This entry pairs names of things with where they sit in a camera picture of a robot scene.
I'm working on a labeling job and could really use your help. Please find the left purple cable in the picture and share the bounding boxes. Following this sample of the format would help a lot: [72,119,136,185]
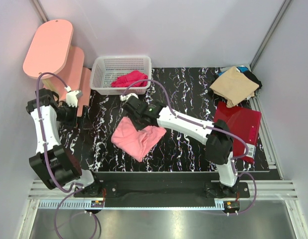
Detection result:
[35,72,102,239]

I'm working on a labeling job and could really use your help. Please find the white plastic laundry basket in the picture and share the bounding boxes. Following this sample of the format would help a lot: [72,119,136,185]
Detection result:
[90,55,152,95]

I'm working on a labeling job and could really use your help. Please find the pink three tier shelf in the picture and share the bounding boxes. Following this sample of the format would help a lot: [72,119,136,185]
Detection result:
[23,19,91,117]

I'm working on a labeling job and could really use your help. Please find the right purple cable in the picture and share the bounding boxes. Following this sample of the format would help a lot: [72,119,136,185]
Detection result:
[121,79,258,216]

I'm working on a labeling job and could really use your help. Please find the red plastic folding board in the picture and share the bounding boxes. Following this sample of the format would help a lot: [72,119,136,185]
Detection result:
[214,102,262,164]

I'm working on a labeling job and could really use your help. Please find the black folded garment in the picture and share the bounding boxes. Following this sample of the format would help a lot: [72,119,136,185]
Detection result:
[243,71,263,95]

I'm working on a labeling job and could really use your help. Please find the magenta t shirt in basket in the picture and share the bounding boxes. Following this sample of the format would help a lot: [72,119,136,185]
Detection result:
[111,70,148,88]

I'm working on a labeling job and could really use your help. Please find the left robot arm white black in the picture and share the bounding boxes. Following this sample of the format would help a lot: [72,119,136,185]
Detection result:
[26,87,102,197]

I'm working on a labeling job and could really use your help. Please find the aluminium frame rail front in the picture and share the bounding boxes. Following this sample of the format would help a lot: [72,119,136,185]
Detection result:
[28,180,297,211]

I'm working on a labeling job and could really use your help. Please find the light pink t shirt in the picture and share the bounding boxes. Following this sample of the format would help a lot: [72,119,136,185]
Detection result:
[111,117,166,162]

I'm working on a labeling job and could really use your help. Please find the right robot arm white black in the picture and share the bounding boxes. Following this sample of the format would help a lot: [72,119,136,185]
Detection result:
[120,94,239,198]

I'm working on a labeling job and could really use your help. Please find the left corner aluminium post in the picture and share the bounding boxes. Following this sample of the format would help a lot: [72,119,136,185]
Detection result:
[30,0,49,23]

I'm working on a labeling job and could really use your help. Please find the beige folded t shirt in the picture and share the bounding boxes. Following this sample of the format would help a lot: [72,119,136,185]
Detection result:
[210,66,260,108]

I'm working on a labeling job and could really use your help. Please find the right corner aluminium post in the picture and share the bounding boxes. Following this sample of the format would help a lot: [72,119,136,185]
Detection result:
[250,0,293,71]

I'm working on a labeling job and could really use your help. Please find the purple cable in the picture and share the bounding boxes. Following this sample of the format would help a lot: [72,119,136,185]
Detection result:
[35,72,102,239]
[121,79,258,216]

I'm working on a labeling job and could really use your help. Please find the blue folded garment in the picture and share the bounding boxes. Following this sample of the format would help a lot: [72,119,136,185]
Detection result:
[218,65,250,76]

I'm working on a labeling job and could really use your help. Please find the corner aluminium post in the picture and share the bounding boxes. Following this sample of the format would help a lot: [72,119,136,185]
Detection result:
[250,0,293,71]
[30,0,49,23]

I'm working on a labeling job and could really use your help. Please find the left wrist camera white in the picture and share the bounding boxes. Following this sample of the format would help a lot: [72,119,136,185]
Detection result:
[65,86,83,108]

